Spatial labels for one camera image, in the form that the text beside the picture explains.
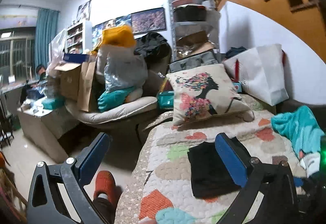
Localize metal storage shelf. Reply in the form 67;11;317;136
168;0;220;62

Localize heart-patterned quilt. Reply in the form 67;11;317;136
115;95;306;223

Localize yellow bag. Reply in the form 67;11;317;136
91;24;136;54

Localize teal curtain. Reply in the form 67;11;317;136
34;8;59;66

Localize beige cushioned chair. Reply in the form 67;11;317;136
65;96;157;125

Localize floral lady print pillow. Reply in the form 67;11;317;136
167;63;250;126

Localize black jacket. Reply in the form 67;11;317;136
134;32;171;65

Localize framed wall poster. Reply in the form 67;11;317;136
131;7;166;34

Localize teal cushion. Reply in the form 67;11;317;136
97;87;136;113

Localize teal fleece blanket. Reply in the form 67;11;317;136
270;105;326;179

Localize brown cardboard box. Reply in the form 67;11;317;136
55;53;97;113

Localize grey plastic bag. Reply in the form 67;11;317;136
96;45;148;93

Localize teal tissue pack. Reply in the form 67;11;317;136
157;91;174;110

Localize white bookshelf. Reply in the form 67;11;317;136
65;19;93;54

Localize orange slipper foot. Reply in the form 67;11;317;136
93;170;118;206

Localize low beige table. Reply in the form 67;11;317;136
17;106;79;163

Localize white paper shopping bag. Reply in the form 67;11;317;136
223;43;289;106

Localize black pants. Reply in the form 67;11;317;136
187;142;241;199

